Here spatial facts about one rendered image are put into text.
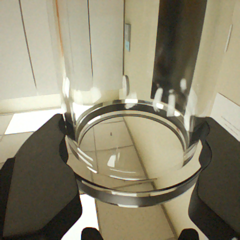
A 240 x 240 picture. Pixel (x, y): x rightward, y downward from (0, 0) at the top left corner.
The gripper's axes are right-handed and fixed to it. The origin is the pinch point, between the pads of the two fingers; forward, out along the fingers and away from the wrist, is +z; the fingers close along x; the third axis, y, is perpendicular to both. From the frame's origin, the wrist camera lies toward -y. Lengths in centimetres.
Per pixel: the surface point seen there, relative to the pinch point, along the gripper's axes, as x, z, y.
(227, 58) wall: 43, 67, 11
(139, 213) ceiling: 15, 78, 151
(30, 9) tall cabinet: -117, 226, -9
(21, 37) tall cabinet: -133, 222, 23
